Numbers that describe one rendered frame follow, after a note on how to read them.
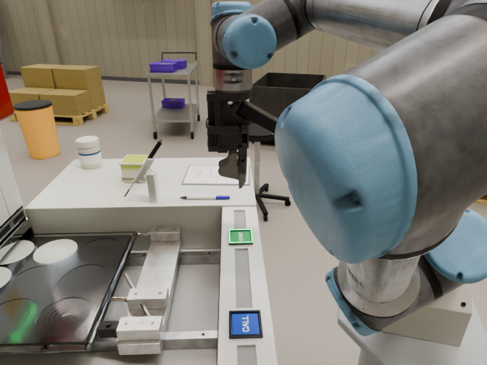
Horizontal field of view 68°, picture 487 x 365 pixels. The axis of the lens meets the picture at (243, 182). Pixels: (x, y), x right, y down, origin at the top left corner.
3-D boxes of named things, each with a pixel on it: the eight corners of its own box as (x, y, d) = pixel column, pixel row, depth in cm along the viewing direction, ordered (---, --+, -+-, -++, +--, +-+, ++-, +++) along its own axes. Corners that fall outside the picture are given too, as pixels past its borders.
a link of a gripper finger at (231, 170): (218, 187, 79) (217, 148, 75) (246, 187, 79) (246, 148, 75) (218, 194, 76) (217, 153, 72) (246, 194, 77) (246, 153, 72)
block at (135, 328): (117, 341, 68) (115, 330, 67) (122, 326, 71) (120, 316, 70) (160, 340, 69) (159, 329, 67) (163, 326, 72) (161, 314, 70)
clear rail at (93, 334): (83, 353, 65) (82, 347, 64) (133, 235, 99) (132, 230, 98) (91, 353, 65) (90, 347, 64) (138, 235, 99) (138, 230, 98)
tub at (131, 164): (122, 183, 110) (118, 163, 107) (130, 173, 117) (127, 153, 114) (146, 184, 110) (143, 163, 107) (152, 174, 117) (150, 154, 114)
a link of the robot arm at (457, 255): (488, 264, 63) (532, 257, 51) (422, 301, 64) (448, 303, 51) (444, 207, 68) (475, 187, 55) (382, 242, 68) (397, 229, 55)
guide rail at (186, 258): (34, 268, 97) (31, 259, 95) (38, 263, 98) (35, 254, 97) (220, 263, 98) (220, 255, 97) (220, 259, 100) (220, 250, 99)
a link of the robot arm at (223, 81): (251, 64, 72) (254, 70, 64) (251, 87, 74) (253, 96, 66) (213, 64, 71) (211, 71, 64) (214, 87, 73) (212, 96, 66)
